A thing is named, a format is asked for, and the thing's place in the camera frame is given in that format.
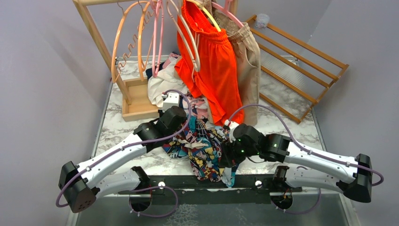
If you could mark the orange hanger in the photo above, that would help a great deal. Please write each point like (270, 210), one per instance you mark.
(128, 42)

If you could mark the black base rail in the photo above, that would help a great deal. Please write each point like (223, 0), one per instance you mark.
(255, 188)

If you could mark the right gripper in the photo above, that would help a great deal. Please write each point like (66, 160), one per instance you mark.
(228, 154)

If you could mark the yellow hanger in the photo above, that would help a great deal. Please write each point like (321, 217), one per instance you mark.
(207, 13)

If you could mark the wooden clothes rack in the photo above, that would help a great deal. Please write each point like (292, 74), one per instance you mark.
(134, 104)

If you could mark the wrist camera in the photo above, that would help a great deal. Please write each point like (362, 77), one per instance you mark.
(169, 100)
(230, 126)

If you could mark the pink white navy garment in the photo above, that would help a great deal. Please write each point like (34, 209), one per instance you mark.
(167, 78)

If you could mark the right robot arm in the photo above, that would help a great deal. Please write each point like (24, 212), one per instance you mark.
(300, 165)

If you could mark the comic print shorts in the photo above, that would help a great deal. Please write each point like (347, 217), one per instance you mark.
(203, 147)

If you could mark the pink hanger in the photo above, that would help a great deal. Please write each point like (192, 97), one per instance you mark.
(229, 9)
(158, 13)

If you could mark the wooden slatted shelf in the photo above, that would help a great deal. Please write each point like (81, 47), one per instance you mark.
(295, 76)

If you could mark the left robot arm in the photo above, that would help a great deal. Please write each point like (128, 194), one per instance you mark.
(81, 184)

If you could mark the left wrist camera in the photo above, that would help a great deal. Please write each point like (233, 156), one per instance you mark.
(169, 100)

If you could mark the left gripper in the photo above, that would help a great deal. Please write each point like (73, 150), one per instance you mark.
(177, 130)

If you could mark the orange shorts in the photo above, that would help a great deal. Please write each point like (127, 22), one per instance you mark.
(217, 77)

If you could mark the cream hanger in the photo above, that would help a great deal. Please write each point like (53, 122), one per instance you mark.
(187, 40)

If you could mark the beige shorts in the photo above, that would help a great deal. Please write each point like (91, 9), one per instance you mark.
(247, 53)

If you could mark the pink hanger right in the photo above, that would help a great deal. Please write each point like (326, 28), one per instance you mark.
(229, 9)

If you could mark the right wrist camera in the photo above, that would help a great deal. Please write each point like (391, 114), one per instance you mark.
(230, 126)

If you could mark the clear plastic cup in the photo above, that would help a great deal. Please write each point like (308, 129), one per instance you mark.
(261, 20)

